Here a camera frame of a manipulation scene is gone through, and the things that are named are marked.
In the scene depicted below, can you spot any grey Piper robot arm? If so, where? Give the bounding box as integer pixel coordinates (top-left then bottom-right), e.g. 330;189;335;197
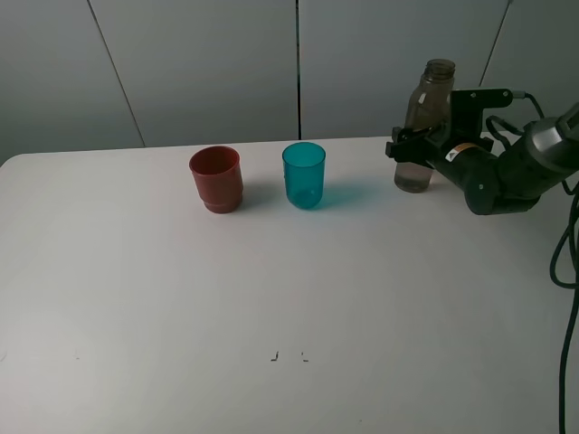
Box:
385;105;578;215

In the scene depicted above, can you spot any black cable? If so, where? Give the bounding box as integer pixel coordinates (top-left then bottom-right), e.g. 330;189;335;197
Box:
486;92;579;434

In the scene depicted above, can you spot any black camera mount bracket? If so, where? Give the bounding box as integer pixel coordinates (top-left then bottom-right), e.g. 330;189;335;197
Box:
449;88;514;139

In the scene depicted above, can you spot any red plastic cup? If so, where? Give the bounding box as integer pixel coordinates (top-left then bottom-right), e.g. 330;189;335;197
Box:
189;146;243;214

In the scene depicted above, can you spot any grey translucent water bottle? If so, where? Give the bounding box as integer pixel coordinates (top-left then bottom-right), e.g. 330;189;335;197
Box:
394;59;455;193

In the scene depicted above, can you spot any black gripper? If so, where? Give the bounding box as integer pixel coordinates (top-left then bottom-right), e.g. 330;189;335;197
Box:
385;127;502;215

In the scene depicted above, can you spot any teal translucent plastic cup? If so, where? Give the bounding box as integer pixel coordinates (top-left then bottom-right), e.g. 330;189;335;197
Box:
281;142;326;209

